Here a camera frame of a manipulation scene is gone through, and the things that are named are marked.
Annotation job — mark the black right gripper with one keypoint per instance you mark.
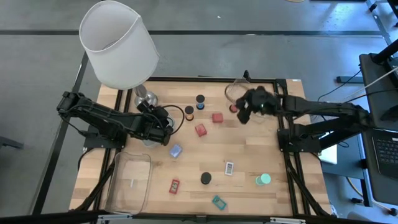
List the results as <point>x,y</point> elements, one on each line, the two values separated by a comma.
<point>261,101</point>

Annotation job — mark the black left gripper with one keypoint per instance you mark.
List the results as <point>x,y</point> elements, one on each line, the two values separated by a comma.
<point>155,124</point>

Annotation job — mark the black-capped hourglass red sand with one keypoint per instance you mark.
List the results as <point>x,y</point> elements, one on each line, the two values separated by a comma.
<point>233,108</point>

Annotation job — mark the light blue box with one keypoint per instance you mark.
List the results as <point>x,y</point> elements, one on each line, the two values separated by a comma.
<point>175,151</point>

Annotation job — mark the red box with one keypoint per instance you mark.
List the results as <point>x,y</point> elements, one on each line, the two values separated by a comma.
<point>217,118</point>
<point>201,130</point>

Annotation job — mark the black-capped hourglass orange sand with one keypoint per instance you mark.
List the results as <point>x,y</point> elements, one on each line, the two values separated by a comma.
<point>189,109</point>

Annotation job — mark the black-capped hourglass blue sand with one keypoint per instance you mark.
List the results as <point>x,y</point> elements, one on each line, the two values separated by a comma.
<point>200,99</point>

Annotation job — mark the red digital timer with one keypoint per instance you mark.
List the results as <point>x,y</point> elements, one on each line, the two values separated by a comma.
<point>174,186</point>

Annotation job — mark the black-capped hourglass indigo sand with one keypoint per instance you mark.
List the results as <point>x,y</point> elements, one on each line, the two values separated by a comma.
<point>206,178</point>

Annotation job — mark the white digital timer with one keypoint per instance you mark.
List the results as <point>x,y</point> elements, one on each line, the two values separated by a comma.
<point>229,168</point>

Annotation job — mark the green hourglass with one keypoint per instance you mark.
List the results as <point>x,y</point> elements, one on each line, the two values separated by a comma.
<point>265,178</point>

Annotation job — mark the teal digital timer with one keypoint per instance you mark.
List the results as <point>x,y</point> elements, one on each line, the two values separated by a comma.
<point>219,202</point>

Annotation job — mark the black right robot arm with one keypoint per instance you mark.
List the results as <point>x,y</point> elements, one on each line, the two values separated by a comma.
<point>323,110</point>

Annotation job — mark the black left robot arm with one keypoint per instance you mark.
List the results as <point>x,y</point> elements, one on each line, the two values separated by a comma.
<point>102,119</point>

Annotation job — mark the grey plastic bin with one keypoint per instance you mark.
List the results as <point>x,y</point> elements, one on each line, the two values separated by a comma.
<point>151,144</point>

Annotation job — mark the clear plastic bin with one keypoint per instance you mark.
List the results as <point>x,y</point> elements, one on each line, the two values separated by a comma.
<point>130,180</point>
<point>236,90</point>

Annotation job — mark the silver lamp base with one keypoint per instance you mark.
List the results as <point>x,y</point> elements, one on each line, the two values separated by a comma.
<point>146,98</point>

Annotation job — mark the white box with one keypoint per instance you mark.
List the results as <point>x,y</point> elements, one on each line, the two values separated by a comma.
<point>330,155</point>

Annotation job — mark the white lamp shade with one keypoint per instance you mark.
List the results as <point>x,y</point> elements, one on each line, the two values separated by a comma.
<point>118,46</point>

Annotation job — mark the black floor bar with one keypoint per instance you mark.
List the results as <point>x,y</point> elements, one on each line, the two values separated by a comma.
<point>348,79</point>

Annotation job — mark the black laptop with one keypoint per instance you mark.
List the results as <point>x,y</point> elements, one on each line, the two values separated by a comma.
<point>387,154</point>

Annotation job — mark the black cart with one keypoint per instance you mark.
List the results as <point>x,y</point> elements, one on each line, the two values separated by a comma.
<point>382,189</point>

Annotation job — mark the black clamp mount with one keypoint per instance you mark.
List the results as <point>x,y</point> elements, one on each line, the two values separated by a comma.
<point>246,75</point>

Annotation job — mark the black aluminium table frame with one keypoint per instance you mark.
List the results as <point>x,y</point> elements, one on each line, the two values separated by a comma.
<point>174,79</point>

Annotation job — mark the black outer rig frame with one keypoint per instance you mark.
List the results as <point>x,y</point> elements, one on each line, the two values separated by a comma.
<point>59,137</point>

